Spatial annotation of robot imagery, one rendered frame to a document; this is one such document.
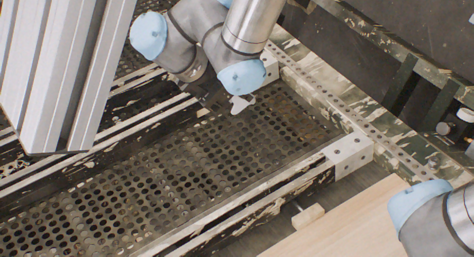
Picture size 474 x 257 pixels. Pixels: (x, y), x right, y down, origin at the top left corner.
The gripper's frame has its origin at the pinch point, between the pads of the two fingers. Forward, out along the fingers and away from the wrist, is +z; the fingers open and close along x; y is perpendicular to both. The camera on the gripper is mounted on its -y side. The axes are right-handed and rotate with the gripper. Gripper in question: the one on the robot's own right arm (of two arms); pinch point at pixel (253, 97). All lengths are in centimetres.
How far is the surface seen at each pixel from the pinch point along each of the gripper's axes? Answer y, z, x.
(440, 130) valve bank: -24, 47, 14
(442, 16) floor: -63, 115, -51
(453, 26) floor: -62, 116, -45
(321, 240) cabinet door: 14.6, 28.9, 21.7
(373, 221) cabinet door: 3.5, 36.1, 24.0
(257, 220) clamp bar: 22.4, 22.8, 8.9
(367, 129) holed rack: -11.8, 42.0, 2.5
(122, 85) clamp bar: 29, 19, -56
